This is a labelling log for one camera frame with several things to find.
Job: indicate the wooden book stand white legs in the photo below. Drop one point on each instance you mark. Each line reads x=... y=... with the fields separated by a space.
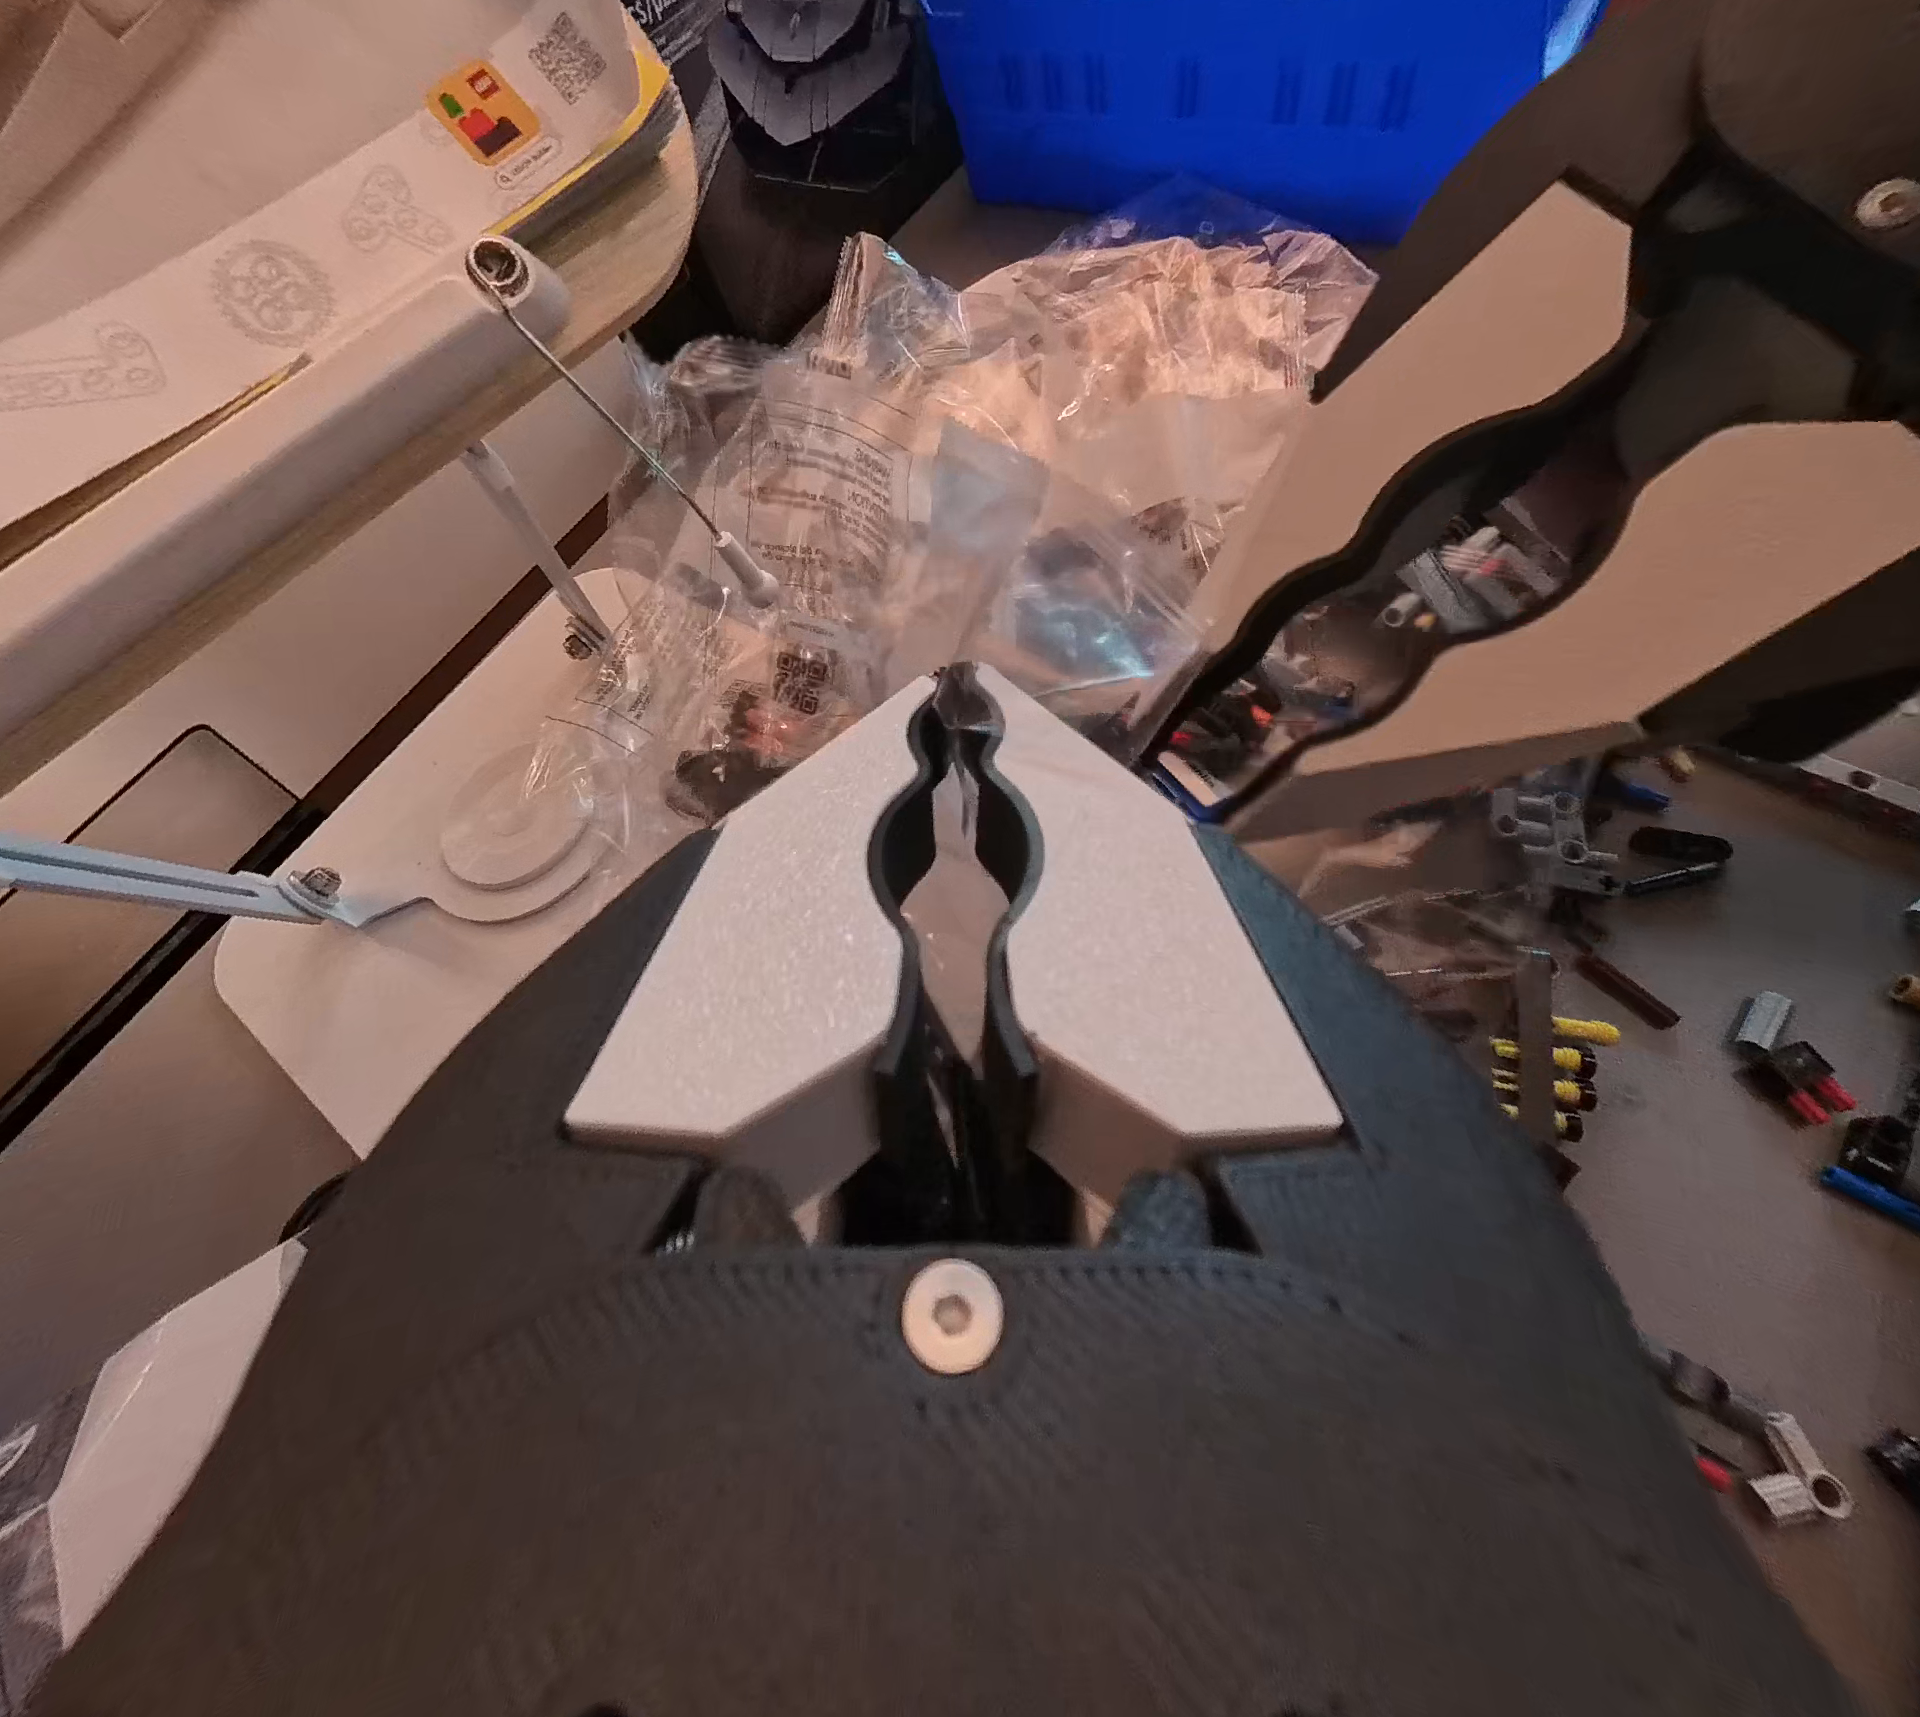
x=301 y=457

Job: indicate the dark toy beam yellow pins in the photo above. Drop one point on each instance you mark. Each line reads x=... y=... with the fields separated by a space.
x=1544 y=1057

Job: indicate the small white toy cylinder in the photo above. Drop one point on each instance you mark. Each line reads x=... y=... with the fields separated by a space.
x=1758 y=1019

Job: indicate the grey toy connector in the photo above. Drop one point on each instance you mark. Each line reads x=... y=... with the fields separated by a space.
x=1703 y=1387

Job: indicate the brown toy rod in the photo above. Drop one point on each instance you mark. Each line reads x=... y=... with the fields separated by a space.
x=1629 y=988

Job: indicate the short black toy beam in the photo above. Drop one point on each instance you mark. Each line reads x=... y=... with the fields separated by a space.
x=1681 y=854

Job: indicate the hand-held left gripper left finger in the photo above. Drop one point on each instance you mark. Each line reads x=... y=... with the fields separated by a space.
x=750 y=997

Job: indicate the cluster of grey toy connectors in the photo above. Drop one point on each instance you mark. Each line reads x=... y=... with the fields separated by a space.
x=1552 y=833

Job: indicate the clear bag with printed warnings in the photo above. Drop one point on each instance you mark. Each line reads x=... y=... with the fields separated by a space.
x=841 y=472

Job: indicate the red and grey toy pins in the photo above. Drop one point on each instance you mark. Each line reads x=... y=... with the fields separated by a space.
x=1710 y=1469

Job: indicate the black toy assembly orange connectors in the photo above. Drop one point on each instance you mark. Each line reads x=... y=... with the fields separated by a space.
x=1479 y=568

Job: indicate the large dark toy set box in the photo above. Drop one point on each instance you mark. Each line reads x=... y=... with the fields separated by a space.
x=841 y=23

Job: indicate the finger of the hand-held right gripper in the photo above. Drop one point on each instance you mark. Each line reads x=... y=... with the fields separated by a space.
x=1470 y=353
x=1725 y=577

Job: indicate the white toy connector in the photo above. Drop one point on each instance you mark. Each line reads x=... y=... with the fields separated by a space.
x=1809 y=1469

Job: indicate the toy set instruction booklet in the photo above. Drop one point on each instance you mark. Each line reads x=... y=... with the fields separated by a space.
x=301 y=97

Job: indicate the black toy piece red pins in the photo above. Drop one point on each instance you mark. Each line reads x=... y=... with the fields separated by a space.
x=1800 y=1086

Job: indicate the small black toy piece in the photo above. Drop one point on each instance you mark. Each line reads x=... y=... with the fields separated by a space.
x=1898 y=1460

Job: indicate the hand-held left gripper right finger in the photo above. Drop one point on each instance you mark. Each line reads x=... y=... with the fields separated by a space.
x=1170 y=997

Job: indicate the small clear bag toy pieces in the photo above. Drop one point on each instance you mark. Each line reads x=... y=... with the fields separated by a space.
x=953 y=914

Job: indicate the long white toy beam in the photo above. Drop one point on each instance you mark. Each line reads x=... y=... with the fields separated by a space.
x=1852 y=775

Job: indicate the blue toy axle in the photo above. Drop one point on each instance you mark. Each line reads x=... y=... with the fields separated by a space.
x=1874 y=1193

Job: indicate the pile of small toy pieces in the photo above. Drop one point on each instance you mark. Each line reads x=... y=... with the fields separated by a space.
x=1245 y=713

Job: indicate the black toy connector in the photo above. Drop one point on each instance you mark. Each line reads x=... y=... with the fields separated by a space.
x=1874 y=1138

